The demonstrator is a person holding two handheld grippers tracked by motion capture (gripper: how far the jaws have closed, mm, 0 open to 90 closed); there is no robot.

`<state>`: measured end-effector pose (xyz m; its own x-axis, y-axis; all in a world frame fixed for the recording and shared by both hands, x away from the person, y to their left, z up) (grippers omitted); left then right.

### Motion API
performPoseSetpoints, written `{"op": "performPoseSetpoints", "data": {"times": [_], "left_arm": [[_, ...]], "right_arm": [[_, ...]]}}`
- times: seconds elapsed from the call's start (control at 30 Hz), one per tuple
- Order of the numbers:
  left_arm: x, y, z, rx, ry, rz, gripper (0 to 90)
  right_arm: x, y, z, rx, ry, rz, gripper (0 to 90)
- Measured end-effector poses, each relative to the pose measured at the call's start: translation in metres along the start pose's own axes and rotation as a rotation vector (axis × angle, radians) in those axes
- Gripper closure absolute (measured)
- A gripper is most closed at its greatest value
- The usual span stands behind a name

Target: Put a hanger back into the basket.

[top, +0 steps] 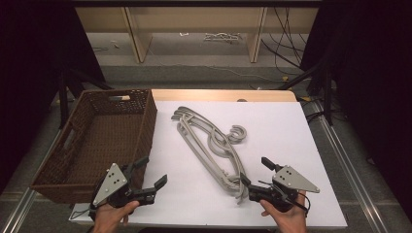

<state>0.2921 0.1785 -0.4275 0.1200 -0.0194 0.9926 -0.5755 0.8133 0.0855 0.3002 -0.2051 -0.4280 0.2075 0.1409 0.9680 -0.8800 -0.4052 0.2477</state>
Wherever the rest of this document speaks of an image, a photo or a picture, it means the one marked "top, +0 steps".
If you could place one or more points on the black curtain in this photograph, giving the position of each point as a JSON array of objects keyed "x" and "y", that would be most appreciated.
[
  {"x": 372, "y": 97},
  {"x": 29, "y": 81}
]

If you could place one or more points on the person's right hand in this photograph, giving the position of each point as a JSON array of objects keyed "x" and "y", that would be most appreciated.
[{"x": 290, "y": 221}]

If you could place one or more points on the white table mat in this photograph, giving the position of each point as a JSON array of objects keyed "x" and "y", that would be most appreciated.
[{"x": 278, "y": 129}]

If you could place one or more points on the white plastic parts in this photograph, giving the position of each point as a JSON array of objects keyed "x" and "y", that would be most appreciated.
[{"x": 223, "y": 37}]

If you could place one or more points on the brown wicker basket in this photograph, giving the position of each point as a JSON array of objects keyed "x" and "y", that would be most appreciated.
[{"x": 107, "y": 136}]

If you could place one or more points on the person's left hand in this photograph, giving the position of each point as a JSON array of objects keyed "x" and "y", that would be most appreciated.
[{"x": 108, "y": 218}]

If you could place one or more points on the light wooden furniture frame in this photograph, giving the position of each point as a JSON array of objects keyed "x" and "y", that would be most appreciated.
[{"x": 194, "y": 19}]

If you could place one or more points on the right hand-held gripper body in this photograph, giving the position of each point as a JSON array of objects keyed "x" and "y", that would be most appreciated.
[{"x": 291, "y": 181}]

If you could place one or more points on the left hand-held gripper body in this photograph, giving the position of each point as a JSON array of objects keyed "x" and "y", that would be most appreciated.
[{"x": 111, "y": 183}]

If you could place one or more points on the black metal stand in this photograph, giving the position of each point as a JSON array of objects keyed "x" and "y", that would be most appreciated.
[
  {"x": 325, "y": 90},
  {"x": 64, "y": 97}
]

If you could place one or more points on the silver metal floor rail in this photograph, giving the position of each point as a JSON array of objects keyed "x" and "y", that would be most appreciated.
[
  {"x": 19, "y": 210},
  {"x": 350, "y": 168}
]

